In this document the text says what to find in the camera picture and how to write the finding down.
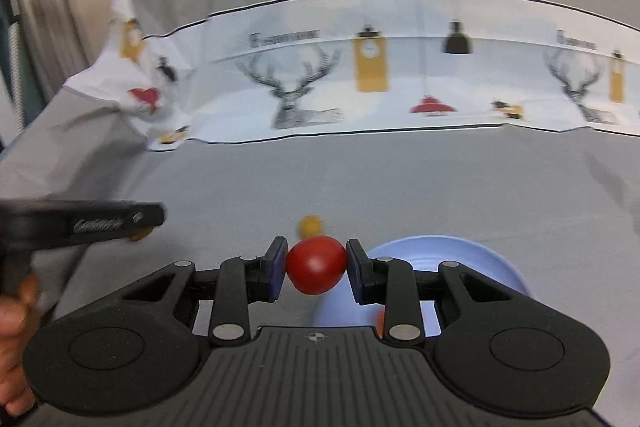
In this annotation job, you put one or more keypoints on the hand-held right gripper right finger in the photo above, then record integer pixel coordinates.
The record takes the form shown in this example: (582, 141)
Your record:
(356, 274)

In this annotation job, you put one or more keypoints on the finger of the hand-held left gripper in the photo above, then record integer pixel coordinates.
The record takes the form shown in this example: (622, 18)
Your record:
(147, 217)

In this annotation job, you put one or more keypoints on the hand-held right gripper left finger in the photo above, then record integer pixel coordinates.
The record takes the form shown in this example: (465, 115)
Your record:
(277, 272)

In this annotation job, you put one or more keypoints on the red tomato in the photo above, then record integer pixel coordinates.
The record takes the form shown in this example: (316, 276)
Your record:
(315, 264)

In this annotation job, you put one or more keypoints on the blue plate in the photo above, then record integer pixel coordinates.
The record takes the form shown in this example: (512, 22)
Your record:
(450, 252)

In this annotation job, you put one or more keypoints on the person's left hand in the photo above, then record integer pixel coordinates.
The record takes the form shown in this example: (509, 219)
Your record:
(15, 347)

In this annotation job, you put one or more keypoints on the small yellow-green fruit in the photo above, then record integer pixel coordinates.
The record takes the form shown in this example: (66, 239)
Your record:
(310, 225)

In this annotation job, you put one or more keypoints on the grey curtain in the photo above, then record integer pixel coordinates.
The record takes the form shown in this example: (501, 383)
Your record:
(50, 17)

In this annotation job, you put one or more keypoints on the white deer print bed cover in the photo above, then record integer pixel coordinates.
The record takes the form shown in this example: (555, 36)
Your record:
(400, 57)

